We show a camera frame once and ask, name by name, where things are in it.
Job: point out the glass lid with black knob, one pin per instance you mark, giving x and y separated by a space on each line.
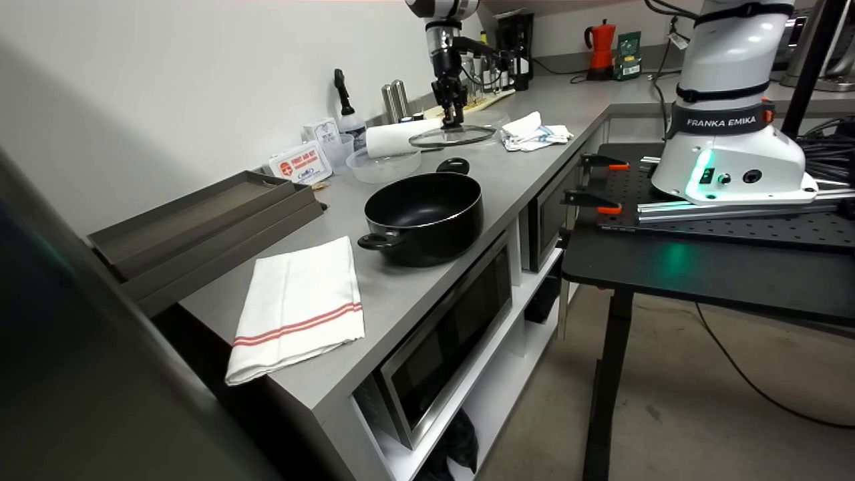
469 135

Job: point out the grey counter cabinet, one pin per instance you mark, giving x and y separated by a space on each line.
337 417

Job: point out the dark blurry foreground panel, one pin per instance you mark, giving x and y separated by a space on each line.
80 374

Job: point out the white towel with red stripes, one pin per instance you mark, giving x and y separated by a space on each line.
298 302

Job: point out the red moka pot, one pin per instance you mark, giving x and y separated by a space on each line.
603 48

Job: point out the white paper towel roll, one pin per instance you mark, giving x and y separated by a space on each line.
397 139

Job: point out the steel shaker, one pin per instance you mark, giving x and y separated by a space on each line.
402 96
390 103

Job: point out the black cooking pot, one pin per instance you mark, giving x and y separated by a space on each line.
417 236

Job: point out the dark grey angled tray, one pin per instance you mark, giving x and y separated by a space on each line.
203 231

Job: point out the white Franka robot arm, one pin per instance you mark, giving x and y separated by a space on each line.
726 53

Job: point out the crumpled white cloth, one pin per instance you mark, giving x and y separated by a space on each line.
531 135

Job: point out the black robot table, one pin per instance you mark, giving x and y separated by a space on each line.
712 267

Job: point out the green box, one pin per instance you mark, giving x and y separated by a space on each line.
628 53

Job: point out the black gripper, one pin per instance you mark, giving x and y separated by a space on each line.
445 56

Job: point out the red-labelled white package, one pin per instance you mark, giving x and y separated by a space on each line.
299 164

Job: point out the black pole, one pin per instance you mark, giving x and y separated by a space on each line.
816 62

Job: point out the clear plastic container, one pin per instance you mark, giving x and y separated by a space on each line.
376 165

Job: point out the wooden cutting board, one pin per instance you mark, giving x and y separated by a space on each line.
485 99

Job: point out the built-in microwave oven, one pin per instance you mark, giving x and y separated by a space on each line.
449 342

